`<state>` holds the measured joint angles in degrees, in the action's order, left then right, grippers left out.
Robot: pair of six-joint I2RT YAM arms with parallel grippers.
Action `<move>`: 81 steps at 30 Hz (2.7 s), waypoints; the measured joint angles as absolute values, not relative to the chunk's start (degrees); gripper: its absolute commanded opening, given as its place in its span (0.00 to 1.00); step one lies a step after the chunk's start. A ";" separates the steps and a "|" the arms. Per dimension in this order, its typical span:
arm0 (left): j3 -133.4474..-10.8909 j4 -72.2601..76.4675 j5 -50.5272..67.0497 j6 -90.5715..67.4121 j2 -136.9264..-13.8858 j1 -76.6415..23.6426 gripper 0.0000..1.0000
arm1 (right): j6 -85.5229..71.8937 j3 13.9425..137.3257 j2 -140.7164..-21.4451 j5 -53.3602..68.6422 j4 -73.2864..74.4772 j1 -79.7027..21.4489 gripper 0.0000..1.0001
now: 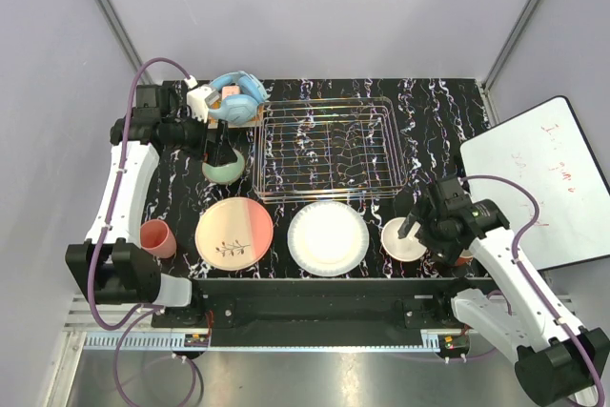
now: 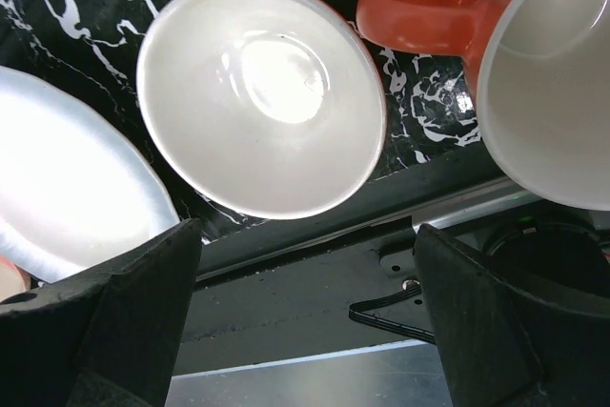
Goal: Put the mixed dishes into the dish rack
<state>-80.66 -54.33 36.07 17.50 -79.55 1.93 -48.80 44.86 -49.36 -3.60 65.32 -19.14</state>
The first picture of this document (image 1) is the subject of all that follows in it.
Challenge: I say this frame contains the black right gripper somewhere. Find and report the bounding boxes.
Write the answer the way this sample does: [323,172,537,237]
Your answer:
[397,193,463,266]

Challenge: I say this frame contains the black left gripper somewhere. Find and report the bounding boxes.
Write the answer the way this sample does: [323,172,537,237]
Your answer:
[164,105,237,166]

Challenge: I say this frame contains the green ceramic bowl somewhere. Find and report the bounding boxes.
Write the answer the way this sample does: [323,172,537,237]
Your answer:
[202,149,246,185]

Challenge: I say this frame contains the orange and white bowl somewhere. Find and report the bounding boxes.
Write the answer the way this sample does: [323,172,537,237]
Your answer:
[380,217,426,262]

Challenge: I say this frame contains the white paper plate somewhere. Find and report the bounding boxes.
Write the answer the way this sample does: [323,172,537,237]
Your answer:
[287,200,369,277]

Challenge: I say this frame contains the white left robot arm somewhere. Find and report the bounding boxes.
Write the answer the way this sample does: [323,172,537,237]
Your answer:
[65,78,237,327]

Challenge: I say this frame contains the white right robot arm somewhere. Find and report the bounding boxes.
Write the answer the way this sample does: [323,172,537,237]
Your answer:
[396,175,609,406]

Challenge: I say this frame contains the wooden board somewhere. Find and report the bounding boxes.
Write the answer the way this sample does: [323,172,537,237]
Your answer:
[209,106,264,130]

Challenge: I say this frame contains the blue headphones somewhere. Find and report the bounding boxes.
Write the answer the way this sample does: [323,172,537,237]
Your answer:
[209,71,270,126]

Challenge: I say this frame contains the small pink box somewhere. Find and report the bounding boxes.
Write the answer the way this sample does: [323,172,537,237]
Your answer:
[222,85,241,99]

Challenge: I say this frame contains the orange ceramic mug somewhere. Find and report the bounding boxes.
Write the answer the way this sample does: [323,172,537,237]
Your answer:
[444,247,473,266]

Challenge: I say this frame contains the pink and cream plate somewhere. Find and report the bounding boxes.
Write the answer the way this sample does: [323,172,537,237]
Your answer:
[194,197,274,272]

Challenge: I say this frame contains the pink plastic cup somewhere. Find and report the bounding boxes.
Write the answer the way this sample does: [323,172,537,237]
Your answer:
[140,219,177,259]

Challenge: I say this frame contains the white whiteboard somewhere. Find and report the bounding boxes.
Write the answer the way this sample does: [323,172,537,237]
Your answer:
[460,96,609,270]

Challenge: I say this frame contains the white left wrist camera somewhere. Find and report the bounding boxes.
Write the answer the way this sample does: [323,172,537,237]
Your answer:
[187,85,220,123]

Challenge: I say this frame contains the wire dish rack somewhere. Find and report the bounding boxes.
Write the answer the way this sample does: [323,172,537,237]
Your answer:
[253,97,407,203]

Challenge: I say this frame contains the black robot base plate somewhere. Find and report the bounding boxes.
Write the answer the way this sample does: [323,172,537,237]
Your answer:
[152,278,497,349]

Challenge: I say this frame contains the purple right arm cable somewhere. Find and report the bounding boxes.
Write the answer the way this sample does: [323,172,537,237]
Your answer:
[395,174,606,407]

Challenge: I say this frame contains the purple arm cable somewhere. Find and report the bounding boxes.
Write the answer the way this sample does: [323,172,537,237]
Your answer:
[395,174,606,407]
[84,57,201,406]

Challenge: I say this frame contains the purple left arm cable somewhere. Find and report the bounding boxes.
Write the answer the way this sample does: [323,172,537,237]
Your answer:
[84,57,201,406]

